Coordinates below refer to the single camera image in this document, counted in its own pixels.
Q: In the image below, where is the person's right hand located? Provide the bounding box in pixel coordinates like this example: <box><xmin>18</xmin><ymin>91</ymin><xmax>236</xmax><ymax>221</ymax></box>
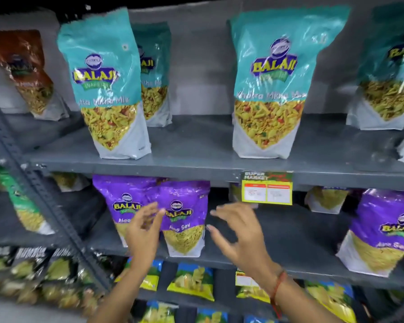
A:
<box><xmin>206</xmin><ymin>202</ymin><xmax>284</xmax><ymax>284</ymax></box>

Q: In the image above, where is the person's left hand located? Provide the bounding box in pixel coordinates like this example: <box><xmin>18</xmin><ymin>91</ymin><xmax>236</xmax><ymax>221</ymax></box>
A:
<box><xmin>125</xmin><ymin>202</ymin><xmax>166</xmax><ymax>270</ymax></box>

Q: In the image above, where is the person's right forearm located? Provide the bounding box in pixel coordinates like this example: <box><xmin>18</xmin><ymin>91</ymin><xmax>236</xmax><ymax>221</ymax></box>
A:
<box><xmin>257</xmin><ymin>266</ymin><xmax>345</xmax><ymax>323</ymax></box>

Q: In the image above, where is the person's left forearm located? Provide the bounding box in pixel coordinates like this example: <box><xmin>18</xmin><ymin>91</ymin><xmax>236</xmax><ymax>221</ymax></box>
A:
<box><xmin>88</xmin><ymin>262</ymin><xmax>155</xmax><ymax>323</ymax></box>

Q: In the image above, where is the row of blue yellow packets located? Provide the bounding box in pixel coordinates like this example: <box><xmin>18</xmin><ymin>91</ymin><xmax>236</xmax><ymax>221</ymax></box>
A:
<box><xmin>114</xmin><ymin>257</ymin><xmax>357</xmax><ymax>323</ymax></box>

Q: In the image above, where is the yellow green shelf price label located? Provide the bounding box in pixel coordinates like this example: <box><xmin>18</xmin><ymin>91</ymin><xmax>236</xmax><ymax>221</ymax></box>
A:
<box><xmin>241</xmin><ymin>171</ymin><xmax>293</xmax><ymax>206</ymax></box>

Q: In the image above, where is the grey metal shelf board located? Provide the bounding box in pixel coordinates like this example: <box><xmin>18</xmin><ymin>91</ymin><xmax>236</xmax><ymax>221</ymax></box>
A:
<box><xmin>20</xmin><ymin>112</ymin><xmax>404</xmax><ymax>191</ymax></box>
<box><xmin>0</xmin><ymin>111</ymin><xmax>85</xmax><ymax>158</ymax></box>
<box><xmin>88</xmin><ymin>198</ymin><xmax>404</xmax><ymax>290</ymax></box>
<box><xmin>0</xmin><ymin>185</ymin><xmax>106</xmax><ymax>249</ymax></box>

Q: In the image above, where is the red thread wrist band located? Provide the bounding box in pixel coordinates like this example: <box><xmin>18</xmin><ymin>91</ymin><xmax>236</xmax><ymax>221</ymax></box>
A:
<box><xmin>269</xmin><ymin>270</ymin><xmax>288</xmax><ymax>318</ymax></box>

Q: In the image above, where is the yellow snack packet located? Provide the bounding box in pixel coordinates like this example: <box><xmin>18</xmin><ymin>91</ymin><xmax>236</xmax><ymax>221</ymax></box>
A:
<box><xmin>49</xmin><ymin>172</ymin><xmax>91</xmax><ymax>193</ymax></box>

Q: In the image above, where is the grey slotted metal upright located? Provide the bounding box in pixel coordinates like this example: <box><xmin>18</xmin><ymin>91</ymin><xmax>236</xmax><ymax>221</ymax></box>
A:
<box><xmin>0</xmin><ymin>91</ymin><xmax>113</xmax><ymax>293</ymax></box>

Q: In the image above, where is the row of black snack packets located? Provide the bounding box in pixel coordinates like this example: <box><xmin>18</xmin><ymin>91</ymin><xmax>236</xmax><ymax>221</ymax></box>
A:
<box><xmin>0</xmin><ymin>245</ymin><xmax>105</xmax><ymax>316</ymax></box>

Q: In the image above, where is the green snack packet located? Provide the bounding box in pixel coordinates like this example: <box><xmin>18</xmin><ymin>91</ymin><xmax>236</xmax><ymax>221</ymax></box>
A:
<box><xmin>0</xmin><ymin>166</ymin><xmax>56</xmax><ymax>236</ymax></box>

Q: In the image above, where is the teal snack mix packet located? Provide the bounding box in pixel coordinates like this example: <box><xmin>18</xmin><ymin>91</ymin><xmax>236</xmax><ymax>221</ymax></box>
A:
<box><xmin>131</xmin><ymin>22</ymin><xmax>173</xmax><ymax>128</ymax></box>
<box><xmin>230</xmin><ymin>6</ymin><xmax>351</xmax><ymax>160</ymax></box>
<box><xmin>57</xmin><ymin>7</ymin><xmax>152</xmax><ymax>160</ymax></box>
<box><xmin>346</xmin><ymin>1</ymin><xmax>404</xmax><ymax>131</ymax></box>

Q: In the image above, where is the brown snack mix packet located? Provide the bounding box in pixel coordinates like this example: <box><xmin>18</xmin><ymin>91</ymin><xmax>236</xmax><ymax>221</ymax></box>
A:
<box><xmin>0</xmin><ymin>29</ymin><xmax>69</xmax><ymax>121</ymax></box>

